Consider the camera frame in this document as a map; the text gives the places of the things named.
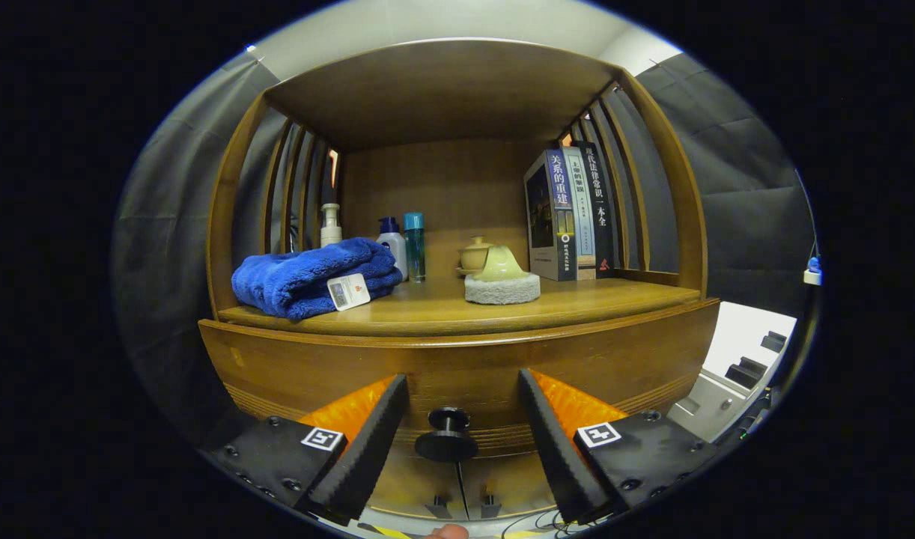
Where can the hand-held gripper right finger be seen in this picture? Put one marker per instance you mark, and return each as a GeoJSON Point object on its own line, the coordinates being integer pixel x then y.
{"type": "Point", "coordinates": [555, 442]}

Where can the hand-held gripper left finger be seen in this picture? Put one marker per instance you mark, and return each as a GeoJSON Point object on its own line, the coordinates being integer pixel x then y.
{"type": "Point", "coordinates": [364, 449]}

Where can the black round drawer knob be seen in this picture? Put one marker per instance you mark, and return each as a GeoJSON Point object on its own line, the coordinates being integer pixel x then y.
{"type": "Point", "coordinates": [446, 445]}

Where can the brown wooden drawer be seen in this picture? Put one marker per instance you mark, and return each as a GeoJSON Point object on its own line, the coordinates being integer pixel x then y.
{"type": "Point", "coordinates": [465, 374]}

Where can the green scrub brush grey pad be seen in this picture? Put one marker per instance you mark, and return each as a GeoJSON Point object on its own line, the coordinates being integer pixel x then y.
{"type": "Point", "coordinates": [502, 288]}

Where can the wooden cabinet door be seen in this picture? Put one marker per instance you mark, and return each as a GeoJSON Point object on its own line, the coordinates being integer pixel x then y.
{"type": "Point", "coordinates": [420, 479]}
{"type": "Point", "coordinates": [502, 479]}

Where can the wooden countertop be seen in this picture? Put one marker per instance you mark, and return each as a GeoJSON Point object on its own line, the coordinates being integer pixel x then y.
{"type": "Point", "coordinates": [577, 303]}

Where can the brown wooden cabinet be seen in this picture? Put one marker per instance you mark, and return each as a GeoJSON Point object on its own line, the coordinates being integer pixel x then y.
{"type": "Point", "coordinates": [442, 90]}

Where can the blue folded towel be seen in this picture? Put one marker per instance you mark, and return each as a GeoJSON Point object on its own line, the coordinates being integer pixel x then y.
{"type": "Point", "coordinates": [293, 277]}

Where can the beige lidded teacup with saucer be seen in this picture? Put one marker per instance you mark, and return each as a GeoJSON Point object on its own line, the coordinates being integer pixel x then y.
{"type": "Point", "coordinates": [472, 256]}

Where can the black plastic block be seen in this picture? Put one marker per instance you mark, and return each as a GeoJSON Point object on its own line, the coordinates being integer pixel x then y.
{"type": "Point", "coordinates": [746, 370]}
{"type": "Point", "coordinates": [773, 342]}

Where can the white bottle with blue cap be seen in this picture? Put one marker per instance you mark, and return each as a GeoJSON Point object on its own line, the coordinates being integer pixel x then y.
{"type": "Point", "coordinates": [394, 243]}

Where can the clear teal bottle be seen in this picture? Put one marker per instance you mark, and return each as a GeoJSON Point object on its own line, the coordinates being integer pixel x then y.
{"type": "Point", "coordinates": [414, 247]}

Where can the white table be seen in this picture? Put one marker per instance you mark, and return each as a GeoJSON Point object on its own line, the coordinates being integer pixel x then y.
{"type": "Point", "coordinates": [734, 329]}

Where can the book with pale spine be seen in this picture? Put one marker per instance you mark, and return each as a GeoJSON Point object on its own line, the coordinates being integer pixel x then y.
{"type": "Point", "coordinates": [583, 224]}

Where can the white pump bottle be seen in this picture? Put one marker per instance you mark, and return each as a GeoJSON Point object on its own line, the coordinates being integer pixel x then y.
{"type": "Point", "coordinates": [331, 228]}

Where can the grey book with blue spine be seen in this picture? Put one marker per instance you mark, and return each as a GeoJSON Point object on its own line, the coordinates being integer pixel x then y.
{"type": "Point", "coordinates": [540, 217]}

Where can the book with black spine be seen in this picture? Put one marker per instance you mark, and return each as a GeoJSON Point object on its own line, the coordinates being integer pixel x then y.
{"type": "Point", "coordinates": [601, 217]}

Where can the small blue and white device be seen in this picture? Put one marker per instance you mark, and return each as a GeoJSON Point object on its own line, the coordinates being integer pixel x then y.
{"type": "Point", "coordinates": [812, 269]}

